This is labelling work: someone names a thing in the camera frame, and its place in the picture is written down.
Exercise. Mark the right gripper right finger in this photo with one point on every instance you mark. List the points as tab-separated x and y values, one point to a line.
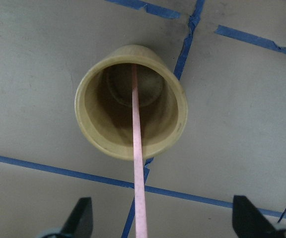
248	222

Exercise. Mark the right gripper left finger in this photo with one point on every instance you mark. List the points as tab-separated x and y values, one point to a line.
80	222

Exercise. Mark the bamboo chopstick holder cup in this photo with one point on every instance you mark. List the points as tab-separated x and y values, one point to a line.
103	103

